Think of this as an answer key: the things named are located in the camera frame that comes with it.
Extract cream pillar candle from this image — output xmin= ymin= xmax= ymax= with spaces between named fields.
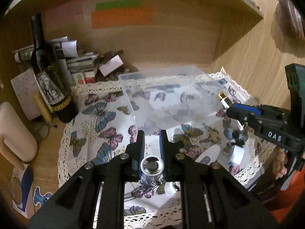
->
xmin=1 ymin=101 xmax=38 ymax=162

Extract pink sticky paper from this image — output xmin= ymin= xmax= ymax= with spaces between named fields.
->
xmin=45 ymin=0 xmax=83 ymax=30

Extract clear plastic storage box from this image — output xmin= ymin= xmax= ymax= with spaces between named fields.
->
xmin=118 ymin=66 xmax=225 ymax=134

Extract green sticky paper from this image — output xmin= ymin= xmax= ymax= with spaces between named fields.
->
xmin=95 ymin=0 xmax=142 ymax=11

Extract yellow stick candle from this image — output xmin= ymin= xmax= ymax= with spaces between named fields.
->
xmin=33 ymin=92 xmax=53 ymax=123

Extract black gold rectangular lighter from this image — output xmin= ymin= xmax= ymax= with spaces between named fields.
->
xmin=217 ymin=92 xmax=233 ymax=110

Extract white handwritten note paper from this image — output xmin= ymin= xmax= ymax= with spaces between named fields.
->
xmin=10 ymin=68 xmax=41 ymax=120

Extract blue cartoon sticker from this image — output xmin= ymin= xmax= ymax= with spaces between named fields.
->
xmin=33 ymin=186 xmax=53 ymax=207

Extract white cube adapter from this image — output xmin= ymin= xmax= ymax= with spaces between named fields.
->
xmin=229 ymin=145 xmax=245 ymax=165

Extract butterfly print lace cloth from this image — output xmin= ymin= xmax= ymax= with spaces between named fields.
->
xmin=57 ymin=67 xmax=277 ymax=229

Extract stack of papers and magazines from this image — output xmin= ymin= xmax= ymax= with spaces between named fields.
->
xmin=13 ymin=36 xmax=101 ymax=86

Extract dark wine bottle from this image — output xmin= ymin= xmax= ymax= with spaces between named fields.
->
xmin=30 ymin=14 xmax=78 ymax=123

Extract person's right hand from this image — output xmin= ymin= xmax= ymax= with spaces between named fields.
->
xmin=272 ymin=146 xmax=288 ymax=178

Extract orange sticky paper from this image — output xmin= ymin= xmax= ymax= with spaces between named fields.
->
xmin=91 ymin=6 xmax=153 ymax=30

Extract silver metal flashlight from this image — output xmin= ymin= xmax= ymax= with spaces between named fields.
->
xmin=140 ymin=155 xmax=164 ymax=185

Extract small white box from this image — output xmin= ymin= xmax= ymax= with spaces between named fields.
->
xmin=99 ymin=55 xmax=124 ymax=77

